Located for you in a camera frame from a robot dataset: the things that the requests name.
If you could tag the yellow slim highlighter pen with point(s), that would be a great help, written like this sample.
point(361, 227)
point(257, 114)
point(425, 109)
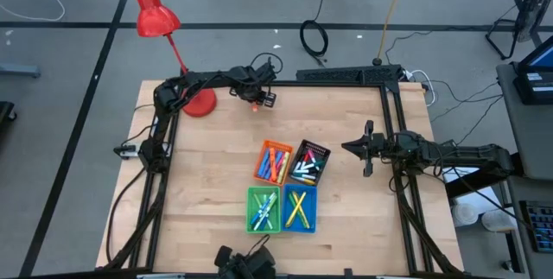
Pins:
point(302, 212)
point(296, 207)

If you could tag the black plastic basket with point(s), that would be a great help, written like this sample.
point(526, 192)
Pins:
point(317, 147)

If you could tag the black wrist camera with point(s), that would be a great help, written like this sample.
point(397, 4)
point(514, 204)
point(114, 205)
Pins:
point(265, 76)
point(410, 145)

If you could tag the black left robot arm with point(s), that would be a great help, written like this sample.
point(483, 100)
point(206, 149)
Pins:
point(162, 110)

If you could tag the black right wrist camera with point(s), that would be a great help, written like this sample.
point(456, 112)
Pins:
point(410, 145)

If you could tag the red-capped white marker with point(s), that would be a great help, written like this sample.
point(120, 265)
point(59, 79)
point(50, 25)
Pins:
point(310, 156)

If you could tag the grey left arm base plate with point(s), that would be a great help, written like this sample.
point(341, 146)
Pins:
point(125, 151)

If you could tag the black keyboard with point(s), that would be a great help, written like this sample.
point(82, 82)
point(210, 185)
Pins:
point(540, 227)

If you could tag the black aluminium table frame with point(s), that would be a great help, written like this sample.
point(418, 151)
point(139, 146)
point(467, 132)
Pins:
point(328, 83)

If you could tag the blue-lit monitor screen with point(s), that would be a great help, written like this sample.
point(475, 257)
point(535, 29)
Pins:
point(542, 56)

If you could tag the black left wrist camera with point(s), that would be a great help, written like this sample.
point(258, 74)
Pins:
point(265, 76)

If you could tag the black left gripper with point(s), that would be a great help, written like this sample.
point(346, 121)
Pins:
point(246, 89)

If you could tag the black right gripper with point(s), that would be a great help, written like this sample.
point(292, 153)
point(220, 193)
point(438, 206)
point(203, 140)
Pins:
point(384, 147)

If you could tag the red desk lamp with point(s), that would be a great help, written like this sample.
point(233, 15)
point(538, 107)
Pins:
point(153, 15)

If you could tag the grey floor bar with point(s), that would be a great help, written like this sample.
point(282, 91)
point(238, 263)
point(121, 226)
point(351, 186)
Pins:
point(19, 71)

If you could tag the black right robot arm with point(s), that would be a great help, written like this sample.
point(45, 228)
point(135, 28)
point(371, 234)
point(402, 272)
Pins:
point(475, 156)

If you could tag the white paper sheet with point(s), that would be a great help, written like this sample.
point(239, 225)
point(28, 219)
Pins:
point(458, 177)

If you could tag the yellow-capped white marker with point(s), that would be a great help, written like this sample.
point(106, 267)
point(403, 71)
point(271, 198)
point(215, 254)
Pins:
point(304, 180)

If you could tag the black perforated bar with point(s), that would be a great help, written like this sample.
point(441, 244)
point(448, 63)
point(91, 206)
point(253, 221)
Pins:
point(345, 74)

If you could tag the white round container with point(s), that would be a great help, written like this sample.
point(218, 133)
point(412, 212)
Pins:
point(499, 220)
point(464, 214)

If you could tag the green plastic basket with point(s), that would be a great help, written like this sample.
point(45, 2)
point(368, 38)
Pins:
point(249, 227)

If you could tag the thin light green pen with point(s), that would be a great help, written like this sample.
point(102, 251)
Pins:
point(270, 219)
point(259, 203)

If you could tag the black standing fan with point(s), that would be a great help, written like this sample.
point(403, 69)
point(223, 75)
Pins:
point(529, 7)

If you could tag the blue plastic basket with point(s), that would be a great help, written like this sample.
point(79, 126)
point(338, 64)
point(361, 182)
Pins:
point(285, 228)

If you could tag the teal-capped white marker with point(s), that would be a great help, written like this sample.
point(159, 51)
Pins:
point(309, 167)
point(319, 163)

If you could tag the black box with white labels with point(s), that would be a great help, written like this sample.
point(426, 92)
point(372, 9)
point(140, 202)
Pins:
point(533, 86)

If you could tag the blue highlighter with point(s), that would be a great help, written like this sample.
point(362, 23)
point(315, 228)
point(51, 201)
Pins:
point(263, 163)
point(276, 170)

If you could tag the black wheeled object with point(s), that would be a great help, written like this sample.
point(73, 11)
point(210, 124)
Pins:
point(5, 112)

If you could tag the grey desk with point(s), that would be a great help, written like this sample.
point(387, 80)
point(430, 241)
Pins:
point(531, 141)

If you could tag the orange plastic basket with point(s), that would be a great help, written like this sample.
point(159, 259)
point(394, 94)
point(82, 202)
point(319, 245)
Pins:
point(259, 179)

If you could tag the pink highlighter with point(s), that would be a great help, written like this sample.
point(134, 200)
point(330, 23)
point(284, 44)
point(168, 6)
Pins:
point(285, 158)

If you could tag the black desk support beam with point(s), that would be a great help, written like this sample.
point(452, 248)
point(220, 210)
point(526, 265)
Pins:
point(484, 184)

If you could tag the cream marker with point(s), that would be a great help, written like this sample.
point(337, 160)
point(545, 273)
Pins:
point(284, 173)

